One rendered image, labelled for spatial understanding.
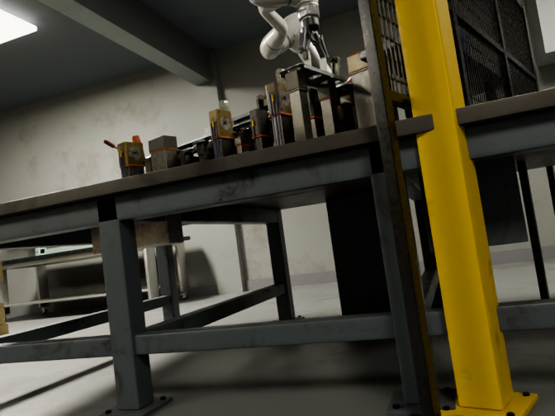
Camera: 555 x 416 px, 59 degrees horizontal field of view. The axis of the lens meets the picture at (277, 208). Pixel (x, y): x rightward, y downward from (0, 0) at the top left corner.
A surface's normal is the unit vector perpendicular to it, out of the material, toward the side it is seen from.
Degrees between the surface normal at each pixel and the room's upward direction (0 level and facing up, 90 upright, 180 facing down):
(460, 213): 90
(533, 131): 90
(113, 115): 90
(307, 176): 90
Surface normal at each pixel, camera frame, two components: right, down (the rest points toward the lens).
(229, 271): -0.34, -0.03
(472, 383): -0.63, 0.02
